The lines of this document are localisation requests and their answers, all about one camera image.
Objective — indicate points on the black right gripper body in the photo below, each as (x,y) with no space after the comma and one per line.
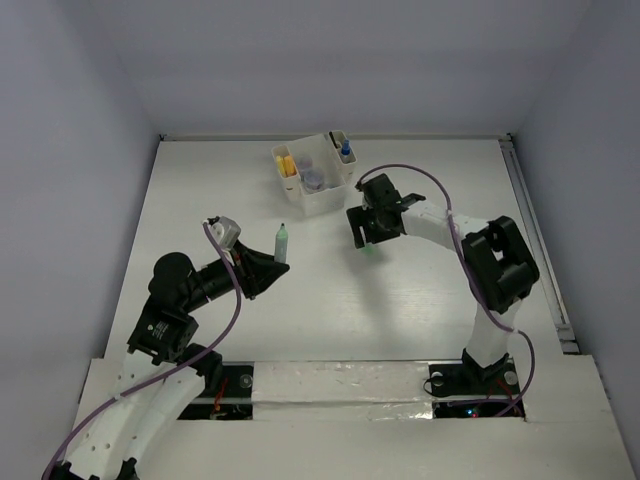
(378,230)

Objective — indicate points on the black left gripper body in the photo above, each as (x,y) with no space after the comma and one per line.
(245,271)

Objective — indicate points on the green highlighter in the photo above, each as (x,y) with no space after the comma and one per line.
(281,244)

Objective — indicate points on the clear blue spray bottle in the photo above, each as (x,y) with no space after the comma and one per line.
(345,151)

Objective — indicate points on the black handled scissors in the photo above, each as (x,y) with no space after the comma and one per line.
(333,140)

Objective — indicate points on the orange highlighter cap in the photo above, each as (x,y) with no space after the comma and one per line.
(290,165)

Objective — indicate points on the yellow highlighter cap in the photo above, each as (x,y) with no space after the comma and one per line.
(281,166)

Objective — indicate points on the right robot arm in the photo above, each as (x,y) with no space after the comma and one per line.
(494,256)

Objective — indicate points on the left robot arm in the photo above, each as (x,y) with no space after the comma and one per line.
(163,369)

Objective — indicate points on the white perforated basket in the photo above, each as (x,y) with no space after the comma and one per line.
(332,198)

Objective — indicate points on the paperclip jar near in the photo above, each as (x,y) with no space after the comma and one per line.
(313,180)

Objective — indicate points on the paperclip jar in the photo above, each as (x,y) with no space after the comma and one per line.
(303,162)
(313,180)

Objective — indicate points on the cream divided organizer far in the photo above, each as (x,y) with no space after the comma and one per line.
(346,169)

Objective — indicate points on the paperclip jar far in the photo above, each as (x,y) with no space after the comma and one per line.
(303,162)

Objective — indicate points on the cream divided side organizer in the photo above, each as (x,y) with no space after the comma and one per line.
(290,185)

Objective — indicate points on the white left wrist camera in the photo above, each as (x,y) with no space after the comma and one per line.
(224,231)

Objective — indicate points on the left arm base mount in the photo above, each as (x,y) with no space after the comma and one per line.
(227,397)

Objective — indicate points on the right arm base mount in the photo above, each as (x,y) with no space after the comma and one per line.
(463,390)

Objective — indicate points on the aluminium table edge rail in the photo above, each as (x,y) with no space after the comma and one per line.
(565,332)

